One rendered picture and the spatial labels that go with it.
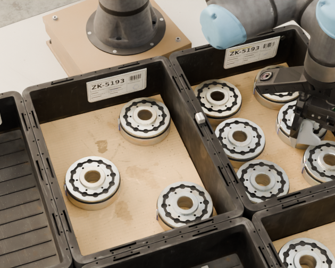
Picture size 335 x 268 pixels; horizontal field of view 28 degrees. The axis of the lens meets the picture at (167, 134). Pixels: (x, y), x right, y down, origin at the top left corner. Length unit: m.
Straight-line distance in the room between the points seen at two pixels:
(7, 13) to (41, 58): 1.22
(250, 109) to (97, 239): 0.44
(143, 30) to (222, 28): 0.49
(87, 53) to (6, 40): 0.28
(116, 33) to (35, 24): 0.31
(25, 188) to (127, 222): 0.21
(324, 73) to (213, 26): 0.21
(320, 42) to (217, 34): 0.17
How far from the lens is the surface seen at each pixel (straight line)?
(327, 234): 1.27
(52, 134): 1.36
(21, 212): 1.26
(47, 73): 1.65
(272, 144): 1.36
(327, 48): 1.13
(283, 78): 1.25
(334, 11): 1.09
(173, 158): 1.32
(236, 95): 1.39
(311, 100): 1.24
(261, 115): 1.41
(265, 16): 1.11
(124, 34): 1.53
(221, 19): 1.08
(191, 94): 1.29
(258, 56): 1.46
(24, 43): 1.73
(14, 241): 1.24
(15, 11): 2.90
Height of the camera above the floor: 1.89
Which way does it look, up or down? 52 degrees down
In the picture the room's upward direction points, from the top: 3 degrees clockwise
